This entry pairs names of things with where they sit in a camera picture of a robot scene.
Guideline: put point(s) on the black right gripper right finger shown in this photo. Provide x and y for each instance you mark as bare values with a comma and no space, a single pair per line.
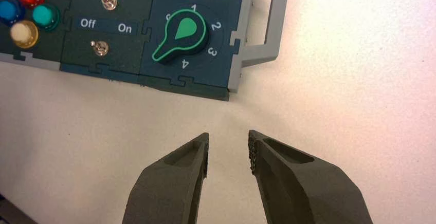
299,191

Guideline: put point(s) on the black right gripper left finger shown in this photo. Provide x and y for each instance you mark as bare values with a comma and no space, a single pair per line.
170,188

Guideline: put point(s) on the grey and teal control box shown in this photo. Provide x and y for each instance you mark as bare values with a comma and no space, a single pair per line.
218,69

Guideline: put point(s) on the green rotary selector knob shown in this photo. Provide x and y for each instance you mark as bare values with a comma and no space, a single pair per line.
185,28

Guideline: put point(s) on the yellow push button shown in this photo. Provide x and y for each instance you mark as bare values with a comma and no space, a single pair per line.
23,33

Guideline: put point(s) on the green push button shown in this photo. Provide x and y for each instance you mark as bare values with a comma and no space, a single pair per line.
43,15

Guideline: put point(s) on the blue push button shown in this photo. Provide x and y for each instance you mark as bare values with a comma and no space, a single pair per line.
8,11

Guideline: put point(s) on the silver toggle switch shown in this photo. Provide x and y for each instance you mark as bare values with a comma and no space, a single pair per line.
109,3
101,48

